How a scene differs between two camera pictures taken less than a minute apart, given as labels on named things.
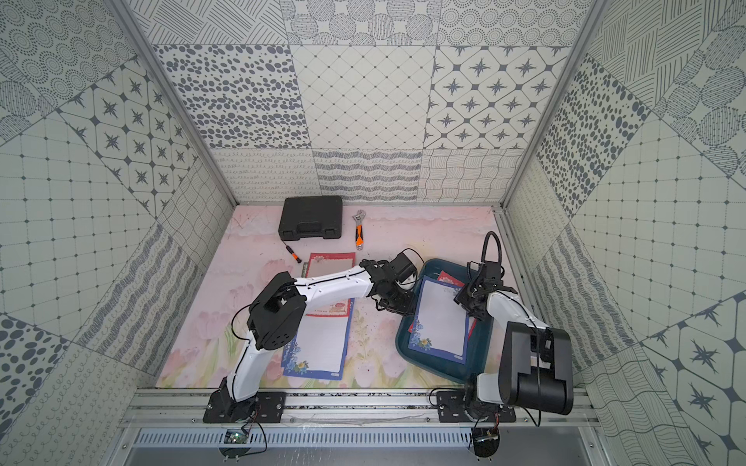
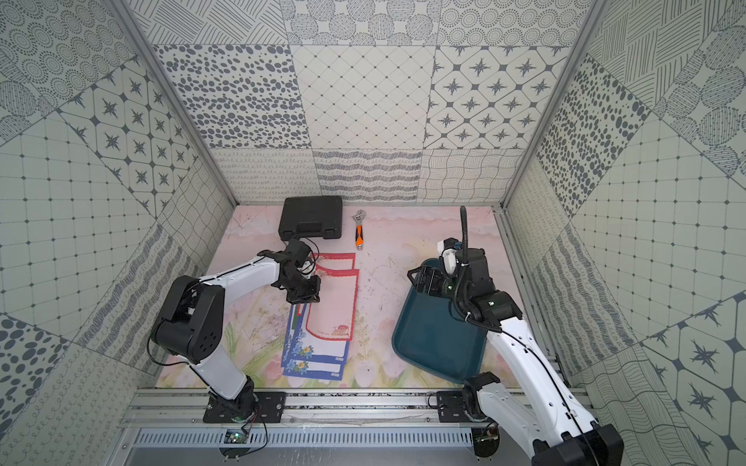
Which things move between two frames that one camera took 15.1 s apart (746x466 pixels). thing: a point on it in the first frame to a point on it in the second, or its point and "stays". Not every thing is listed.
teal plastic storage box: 479,349 stays
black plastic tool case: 311,216 stays
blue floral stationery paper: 440,323 to 302,349
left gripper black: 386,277 to 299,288
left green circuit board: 234,436 stays
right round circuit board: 486,441 stays
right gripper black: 461,298 to 433,274
